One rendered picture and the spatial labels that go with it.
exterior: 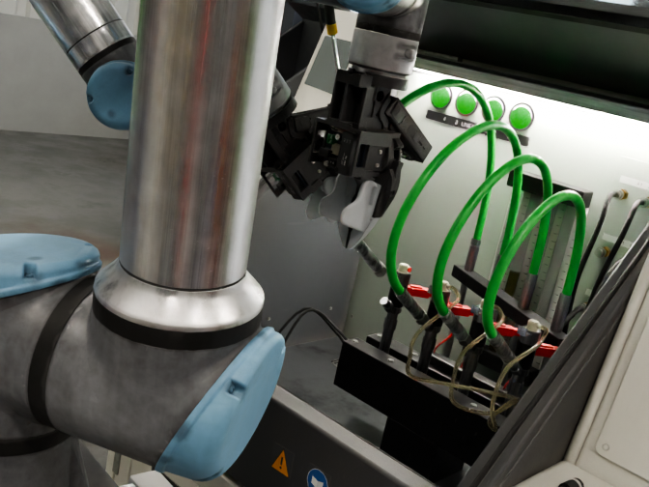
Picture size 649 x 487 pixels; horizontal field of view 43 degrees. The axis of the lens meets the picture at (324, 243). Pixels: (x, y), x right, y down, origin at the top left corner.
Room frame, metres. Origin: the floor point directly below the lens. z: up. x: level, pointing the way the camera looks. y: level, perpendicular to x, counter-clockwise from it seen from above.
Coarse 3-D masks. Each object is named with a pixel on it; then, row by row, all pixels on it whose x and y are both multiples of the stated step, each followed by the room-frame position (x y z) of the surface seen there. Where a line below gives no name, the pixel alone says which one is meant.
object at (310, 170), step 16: (288, 112) 1.06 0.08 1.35; (272, 128) 1.07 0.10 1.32; (288, 128) 1.08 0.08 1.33; (272, 144) 1.06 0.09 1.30; (288, 144) 1.08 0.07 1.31; (304, 144) 1.09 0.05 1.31; (320, 144) 1.09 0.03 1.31; (272, 160) 1.08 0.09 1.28; (288, 160) 1.07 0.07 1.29; (304, 160) 1.07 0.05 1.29; (288, 176) 1.05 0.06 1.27; (304, 176) 1.07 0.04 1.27; (320, 176) 1.09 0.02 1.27; (288, 192) 1.10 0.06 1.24; (304, 192) 1.07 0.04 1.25
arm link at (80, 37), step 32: (32, 0) 0.92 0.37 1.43; (64, 0) 0.90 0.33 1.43; (96, 0) 0.92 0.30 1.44; (64, 32) 0.90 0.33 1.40; (96, 32) 0.90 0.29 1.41; (128, 32) 0.93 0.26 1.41; (96, 64) 0.90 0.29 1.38; (128, 64) 0.89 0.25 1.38; (96, 96) 0.88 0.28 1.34; (128, 96) 0.88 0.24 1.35; (128, 128) 0.89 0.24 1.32
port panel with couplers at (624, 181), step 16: (624, 160) 1.36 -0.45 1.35; (640, 160) 1.34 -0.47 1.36; (624, 176) 1.35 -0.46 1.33; (640, 176) 1.33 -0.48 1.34; (624, 192) 1.34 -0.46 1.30; (640, 192) 1.33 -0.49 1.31; (608, 208) 1.36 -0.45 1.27; (624, 208) 1.34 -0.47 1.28; (640, 208) 1.32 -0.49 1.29; (608, 224) 1.35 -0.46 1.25; (640, 224) 1.32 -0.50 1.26; (608, 240) 1.35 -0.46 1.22; (624, 240) 1.33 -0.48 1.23; (592, 256) 1.36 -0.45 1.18; (592, 272) 1.35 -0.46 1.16; (592, 288) 1.35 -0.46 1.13; (576, 304) 1.36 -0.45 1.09; (576, 320) 1.36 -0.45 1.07
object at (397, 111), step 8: (392, 104) 0.95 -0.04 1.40; (400, 104) 0.96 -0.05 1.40; (384, 112) 0.95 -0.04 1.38; (392, 112) 0.95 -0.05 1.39; (400, 112) 0.96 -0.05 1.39; (408, 112) 0.97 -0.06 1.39; (392, 120) 0.95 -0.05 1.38; (400, 120) 0.96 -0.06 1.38; (408, 120) 0.97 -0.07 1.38; (400, 128) 0.96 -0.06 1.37; (408, 128) 0.98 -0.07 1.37; (416, 128) 0.99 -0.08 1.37; (400, 136) 0.98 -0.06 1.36; (408, 136) 0.98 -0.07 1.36; (416, 136) 0.99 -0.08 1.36; (424, 136) 1.00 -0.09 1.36; (408, 144) 0.99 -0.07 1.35; (416, 144) 0.99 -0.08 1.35; (424, 144) 1.01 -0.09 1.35; (408, 152) 1.00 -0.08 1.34; (416, 152) 1.00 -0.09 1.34; (424, 152) 1.01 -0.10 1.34; (416, 160) 1.02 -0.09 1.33
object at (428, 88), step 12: (432, 84) 1.24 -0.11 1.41; (444, 84) 1.26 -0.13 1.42; (456, 84) 1.28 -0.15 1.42; (468, 84) 1.30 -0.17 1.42; (408, 96) 1.21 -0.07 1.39; (420, 96) 1.22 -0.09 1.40; (480, 96) 1.33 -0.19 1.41; (492, 120) 1.37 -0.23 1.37; (492, 132) 1.38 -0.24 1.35; (492, 144) 1.39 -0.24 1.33; (492, 156) 1.39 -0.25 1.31; (492, 168) 1.40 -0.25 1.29; (480, 216) 1.41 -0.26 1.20; (480, 228) 1.41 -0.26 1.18; (480, 240) 1.42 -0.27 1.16
